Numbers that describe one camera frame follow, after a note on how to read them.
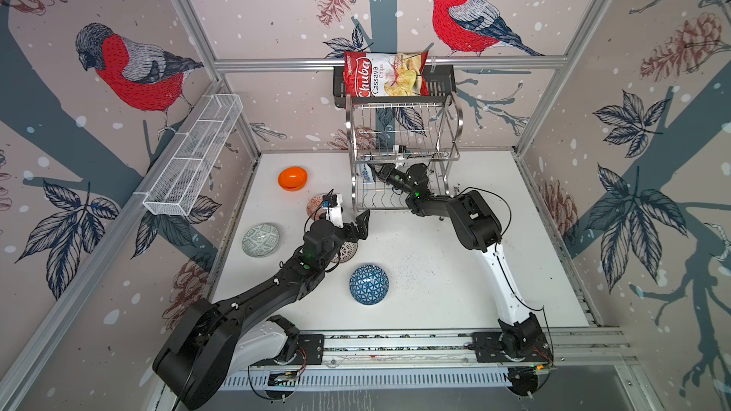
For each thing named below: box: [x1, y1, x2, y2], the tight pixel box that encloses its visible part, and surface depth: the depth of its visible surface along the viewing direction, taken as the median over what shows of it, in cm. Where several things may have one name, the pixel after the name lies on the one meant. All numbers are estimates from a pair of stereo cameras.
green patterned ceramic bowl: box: [241, 222, 280, 258], surface depth 94 cm
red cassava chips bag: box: [343, 51, 430, 98], surface depth 90 cm
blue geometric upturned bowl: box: [349, 264, 390, 306], surface depth 85 cm
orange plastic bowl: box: [277, 166, 309, 193], surface depth 109 cm
